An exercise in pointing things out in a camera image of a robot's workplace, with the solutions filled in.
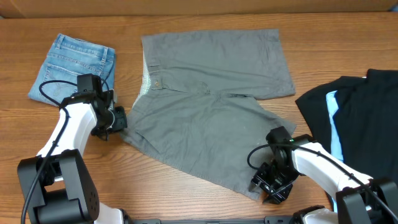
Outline grey cotton shorts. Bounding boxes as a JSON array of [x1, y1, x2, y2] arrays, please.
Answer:
[[121, 29, 296, 200]]

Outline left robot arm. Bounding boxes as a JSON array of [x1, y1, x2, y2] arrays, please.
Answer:
[[17, 74, 132, 224]]

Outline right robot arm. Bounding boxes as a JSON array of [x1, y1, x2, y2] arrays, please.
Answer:
[[249, 126, 397, 224]]

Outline light blue garment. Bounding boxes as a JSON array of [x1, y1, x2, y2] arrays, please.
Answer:
[[326, 90, 344, 162]]

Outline folded blue denim jeans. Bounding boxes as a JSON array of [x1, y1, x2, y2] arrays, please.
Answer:
[[28, 34, 116, 105]]

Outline black garment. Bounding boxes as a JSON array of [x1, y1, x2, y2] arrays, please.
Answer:
[[296, 69, 397, 181]]

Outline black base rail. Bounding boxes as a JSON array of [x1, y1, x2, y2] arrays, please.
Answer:
[[132, 215, 295, 224]]

